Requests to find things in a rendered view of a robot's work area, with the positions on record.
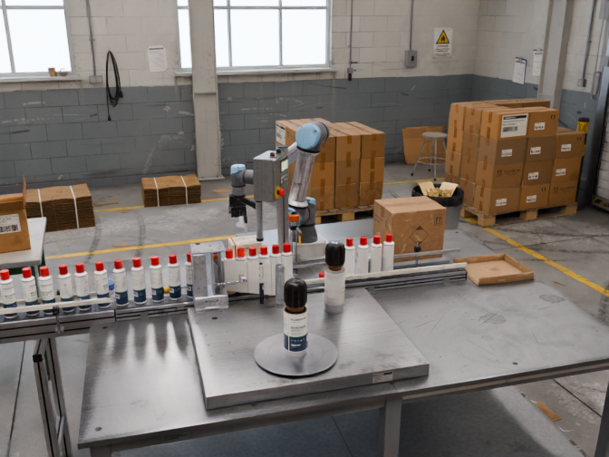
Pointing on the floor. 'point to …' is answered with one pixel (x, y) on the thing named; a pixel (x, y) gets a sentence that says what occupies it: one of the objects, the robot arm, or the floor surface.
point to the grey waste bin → (452, 217)
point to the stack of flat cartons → (62, 207)
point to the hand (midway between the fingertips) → (244, 229)
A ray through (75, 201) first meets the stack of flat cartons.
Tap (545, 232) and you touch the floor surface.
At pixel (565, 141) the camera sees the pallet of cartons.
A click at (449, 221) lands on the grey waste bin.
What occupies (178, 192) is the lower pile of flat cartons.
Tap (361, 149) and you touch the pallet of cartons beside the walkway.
